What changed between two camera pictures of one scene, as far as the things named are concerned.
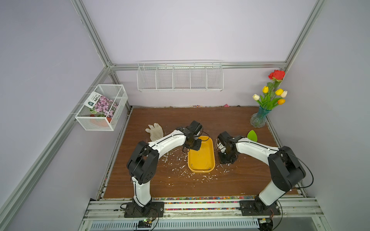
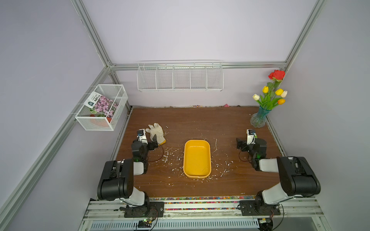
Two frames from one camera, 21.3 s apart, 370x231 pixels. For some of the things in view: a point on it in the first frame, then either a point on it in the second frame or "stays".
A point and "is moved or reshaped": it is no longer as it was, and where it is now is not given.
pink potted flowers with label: x=100 y=106 stays
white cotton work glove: x=156 y=132 stays
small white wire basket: x=100 y=110 stays
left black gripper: x=196 y=147 → x=150 y=144
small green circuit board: x=144 y=223 stays
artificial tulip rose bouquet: x=272 y=96 stays
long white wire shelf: x=180 y=76 stays
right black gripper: x=222 y=160 → x=244 y=145
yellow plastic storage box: x=203 y=160 is moved or reshaped
